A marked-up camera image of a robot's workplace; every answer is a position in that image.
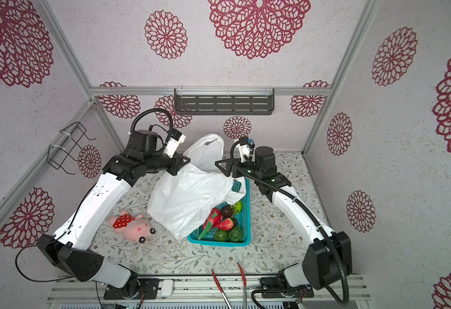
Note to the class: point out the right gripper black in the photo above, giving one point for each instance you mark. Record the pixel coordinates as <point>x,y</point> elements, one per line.
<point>234,165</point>

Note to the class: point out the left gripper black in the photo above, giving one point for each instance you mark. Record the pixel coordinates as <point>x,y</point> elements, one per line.
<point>177,163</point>

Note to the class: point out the white plastic bag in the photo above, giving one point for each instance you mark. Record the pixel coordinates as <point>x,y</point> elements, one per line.
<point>182,203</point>

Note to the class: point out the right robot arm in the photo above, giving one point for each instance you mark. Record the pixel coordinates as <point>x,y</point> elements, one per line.
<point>328,258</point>

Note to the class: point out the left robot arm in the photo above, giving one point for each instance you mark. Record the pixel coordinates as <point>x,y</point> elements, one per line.
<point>68,248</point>

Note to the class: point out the green kiwi slice fruit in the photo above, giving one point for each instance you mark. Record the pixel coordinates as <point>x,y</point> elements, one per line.
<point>237,207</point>

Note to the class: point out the dark purple passion fruit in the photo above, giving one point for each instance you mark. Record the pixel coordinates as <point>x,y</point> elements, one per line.
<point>226,212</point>

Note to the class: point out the teal plastic basket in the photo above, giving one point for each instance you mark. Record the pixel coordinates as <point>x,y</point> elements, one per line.
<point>242,219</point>

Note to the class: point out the pink plush pig toy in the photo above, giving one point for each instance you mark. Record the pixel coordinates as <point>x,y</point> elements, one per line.
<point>134,228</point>

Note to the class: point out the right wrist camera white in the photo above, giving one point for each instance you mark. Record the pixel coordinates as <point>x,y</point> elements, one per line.
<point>246,148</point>

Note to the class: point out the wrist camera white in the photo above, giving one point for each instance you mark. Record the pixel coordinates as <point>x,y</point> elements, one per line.
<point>246,148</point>
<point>176,139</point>

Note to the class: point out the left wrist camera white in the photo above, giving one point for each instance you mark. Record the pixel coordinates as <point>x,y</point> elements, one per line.
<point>176,139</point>

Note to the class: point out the grey wall shelf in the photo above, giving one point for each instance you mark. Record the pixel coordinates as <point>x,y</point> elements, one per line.
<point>224,102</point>

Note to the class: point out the black wire wall rack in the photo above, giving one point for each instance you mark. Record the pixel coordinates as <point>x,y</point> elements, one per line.
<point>60,152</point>

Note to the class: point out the red handled tongs left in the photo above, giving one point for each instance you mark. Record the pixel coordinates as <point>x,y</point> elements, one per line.
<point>227,302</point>

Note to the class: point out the red handled tongs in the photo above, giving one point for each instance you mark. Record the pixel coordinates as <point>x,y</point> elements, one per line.
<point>227,302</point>
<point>244,289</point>

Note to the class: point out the red handled tongs right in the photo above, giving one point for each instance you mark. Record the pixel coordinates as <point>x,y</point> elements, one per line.
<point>244,289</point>

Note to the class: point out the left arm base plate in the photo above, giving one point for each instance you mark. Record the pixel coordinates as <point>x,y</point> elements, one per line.
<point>145,288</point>

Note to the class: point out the white small box on rail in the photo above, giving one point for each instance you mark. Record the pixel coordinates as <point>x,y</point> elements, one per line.
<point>167,288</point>

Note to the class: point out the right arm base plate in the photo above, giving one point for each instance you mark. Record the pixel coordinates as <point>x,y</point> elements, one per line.
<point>274,287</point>

